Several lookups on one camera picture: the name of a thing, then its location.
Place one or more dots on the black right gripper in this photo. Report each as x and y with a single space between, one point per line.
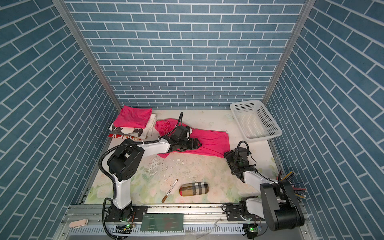
230 155

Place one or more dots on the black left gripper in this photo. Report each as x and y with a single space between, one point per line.
191 145

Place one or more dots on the plaid beige glasses case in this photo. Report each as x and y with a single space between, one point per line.
194 189

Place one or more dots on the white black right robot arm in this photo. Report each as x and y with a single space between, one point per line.
277 203

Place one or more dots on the white perforated plastic basket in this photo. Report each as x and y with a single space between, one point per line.
255 121

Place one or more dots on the folded magenta t shirt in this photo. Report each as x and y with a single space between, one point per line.
133 118

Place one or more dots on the magenta t shirt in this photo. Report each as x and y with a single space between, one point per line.
214 143
133 118

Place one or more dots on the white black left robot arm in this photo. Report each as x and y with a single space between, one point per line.
121 162

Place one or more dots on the brown handled marker pen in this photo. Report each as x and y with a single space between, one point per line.
169 191

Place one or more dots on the pink eraser block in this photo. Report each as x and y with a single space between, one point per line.
78 224

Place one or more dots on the aluminium front rail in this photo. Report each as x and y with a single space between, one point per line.
199 220

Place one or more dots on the aluminium right corner post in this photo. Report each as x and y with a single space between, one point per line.
304 14

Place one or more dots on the aluminium left corner post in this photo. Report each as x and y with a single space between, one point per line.
81 41

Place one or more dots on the aluminium corner post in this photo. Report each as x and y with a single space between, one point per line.
81 41
304 14

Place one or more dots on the coloured pencils bundle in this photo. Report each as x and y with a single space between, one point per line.
299 190

